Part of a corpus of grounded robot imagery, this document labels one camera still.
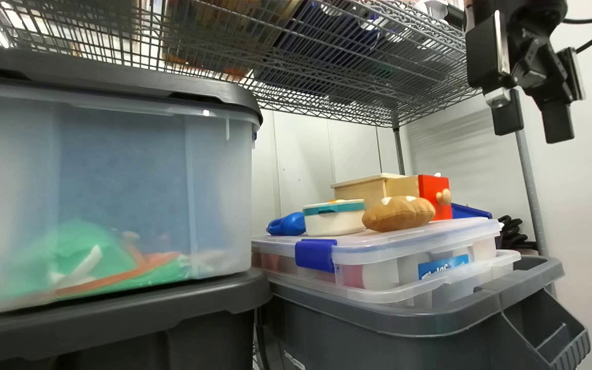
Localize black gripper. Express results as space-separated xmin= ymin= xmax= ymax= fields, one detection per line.
xmin=465 ymin=0 xmax=585 ymax=144

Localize red drawer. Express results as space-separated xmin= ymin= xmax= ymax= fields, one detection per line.
xmin=418 ymin=174 xmax=454 ymax=221

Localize wooden toy chest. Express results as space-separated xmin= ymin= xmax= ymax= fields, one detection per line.
xmin=330 ymin=173 xmax=454 ymax=221

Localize blue bin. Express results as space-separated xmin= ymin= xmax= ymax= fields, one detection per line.
xmin=451 ymin=202 xmax=494 ymax=220

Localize brown plush bread toy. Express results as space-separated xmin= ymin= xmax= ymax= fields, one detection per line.
xmin=361 ymin=195 xmax=436 ymax=233

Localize clear flat plastic container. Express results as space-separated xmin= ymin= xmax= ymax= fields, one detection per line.
xmin=268 ymin=250 xmax=522 ymax=309

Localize clear container with blue latch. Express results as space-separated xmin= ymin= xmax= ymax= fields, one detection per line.
xmin=251 ymin=217 xmax=503 ymax=290

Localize white round box teal lid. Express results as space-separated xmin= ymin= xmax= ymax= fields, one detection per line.
xmin=302 ymin=199 xmax=366 ymax=237

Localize blue plastic toy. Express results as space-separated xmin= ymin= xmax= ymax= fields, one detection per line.
xmin=266 ymin=211 xmax=307 ymax=237

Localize brown cardboard box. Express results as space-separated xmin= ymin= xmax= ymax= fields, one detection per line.
xmin=161 ymin=0 xmax=304 ymax=79

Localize clear storage bin grey lid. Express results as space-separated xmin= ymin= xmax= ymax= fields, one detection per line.
xmin=0 ymin=42 xmax=264 ymax=317

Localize dark grey storage tote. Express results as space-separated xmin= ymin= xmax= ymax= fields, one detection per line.
xmin=0 ymin=268 xmax=273 ymax=370

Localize green and orange fabric toy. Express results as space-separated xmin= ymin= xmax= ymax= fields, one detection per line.
xmin=0 ymin=220 xmax=195 ymax=302

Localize metal wire shelving rack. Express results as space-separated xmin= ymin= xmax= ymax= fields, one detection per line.
xmin=0 ymin=0 xmax=559 ymax=298

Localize coil of black cable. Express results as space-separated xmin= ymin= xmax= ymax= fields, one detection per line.
xmin=496 ymin=214 xmax=538 ymax=251

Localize grey storage tote with handle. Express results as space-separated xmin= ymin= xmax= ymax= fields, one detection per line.
xmin=256 ymin=255 xmax=591 ymax=370

